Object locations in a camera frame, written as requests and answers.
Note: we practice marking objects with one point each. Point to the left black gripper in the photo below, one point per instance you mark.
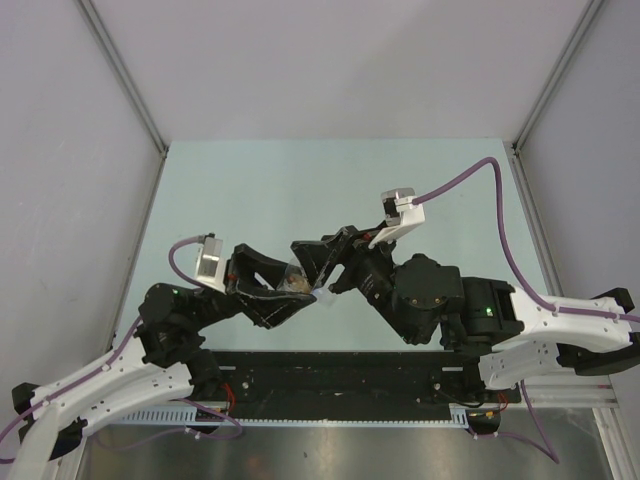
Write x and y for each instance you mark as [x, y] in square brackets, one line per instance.
[241, 281]

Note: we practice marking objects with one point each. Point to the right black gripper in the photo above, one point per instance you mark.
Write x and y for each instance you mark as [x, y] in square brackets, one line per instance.
[316, 255]

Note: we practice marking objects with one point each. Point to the clear pill bottle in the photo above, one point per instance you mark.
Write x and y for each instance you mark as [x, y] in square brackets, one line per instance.
[295, 280]

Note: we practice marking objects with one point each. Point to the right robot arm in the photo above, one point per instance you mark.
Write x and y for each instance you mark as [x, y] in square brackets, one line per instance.
[510, 335]

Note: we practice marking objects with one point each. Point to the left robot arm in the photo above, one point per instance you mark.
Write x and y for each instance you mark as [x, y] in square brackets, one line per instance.
[161, 357]

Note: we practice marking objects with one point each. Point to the aluminium front beam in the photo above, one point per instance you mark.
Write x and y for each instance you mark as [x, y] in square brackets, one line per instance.
[565, 395]

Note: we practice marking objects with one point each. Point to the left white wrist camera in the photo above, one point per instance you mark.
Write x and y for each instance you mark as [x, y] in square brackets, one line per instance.
[211, 265]

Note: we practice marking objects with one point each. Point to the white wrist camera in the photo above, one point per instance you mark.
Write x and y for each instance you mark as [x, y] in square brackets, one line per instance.
[211, 265]
[401, 215]

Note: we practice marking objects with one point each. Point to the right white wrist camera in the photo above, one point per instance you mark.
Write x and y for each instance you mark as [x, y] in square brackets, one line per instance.
[401, 215]

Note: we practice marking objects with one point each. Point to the left aluminium frame post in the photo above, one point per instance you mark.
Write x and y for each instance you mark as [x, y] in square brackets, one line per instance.
[116, 62]

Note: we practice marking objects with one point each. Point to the aluminium frame post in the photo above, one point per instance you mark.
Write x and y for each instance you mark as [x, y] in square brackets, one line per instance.
[116, 62]
[570, 50]

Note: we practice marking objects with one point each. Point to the right aluminium frame post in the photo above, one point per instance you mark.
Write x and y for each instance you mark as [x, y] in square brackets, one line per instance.
[570, 50]

